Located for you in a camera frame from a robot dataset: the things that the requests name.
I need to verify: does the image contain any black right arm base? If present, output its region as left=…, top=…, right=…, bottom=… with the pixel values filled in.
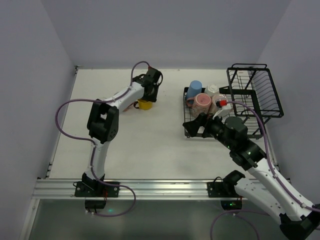
left=206, top=170, right=245, bottom=211

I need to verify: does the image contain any white ceramic cup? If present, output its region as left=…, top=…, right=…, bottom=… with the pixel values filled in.
left=204, top=84, right=220, bottom=98

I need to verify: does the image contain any black two-tier dish rack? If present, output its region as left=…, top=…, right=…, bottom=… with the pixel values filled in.
left=183, top=62, right=285, bottom=139

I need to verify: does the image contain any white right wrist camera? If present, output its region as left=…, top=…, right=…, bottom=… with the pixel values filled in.
left=213, top=100, right=232, bottom=118

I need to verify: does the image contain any light blue plastic cup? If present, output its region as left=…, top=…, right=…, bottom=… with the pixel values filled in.
left=185, top=80, right=202, bottom=100

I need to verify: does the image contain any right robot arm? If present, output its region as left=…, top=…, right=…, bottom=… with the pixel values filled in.
left=182, top=113, right=320, bottom=240

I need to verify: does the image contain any pink smiley face mug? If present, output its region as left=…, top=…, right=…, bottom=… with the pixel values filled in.
left=186, top=93, right=212, bottom=118

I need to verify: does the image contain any salmon polka dot mug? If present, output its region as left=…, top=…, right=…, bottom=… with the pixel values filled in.
left=123, top=102, right=136, bottom=112

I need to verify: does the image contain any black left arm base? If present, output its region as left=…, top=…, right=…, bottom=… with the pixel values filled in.
left=72, top=178, right=120, bottom=213

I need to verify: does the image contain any aluminium mounting rail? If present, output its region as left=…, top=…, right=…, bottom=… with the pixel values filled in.
left=31, top=179, right=221, bottom=201

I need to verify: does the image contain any yellow ceramic mug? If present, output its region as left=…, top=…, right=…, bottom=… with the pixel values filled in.
left=133, top=99, right=153, bottom=111

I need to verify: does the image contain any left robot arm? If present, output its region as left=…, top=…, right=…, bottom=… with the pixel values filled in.
left=82, top=66, right=163, bottom=189

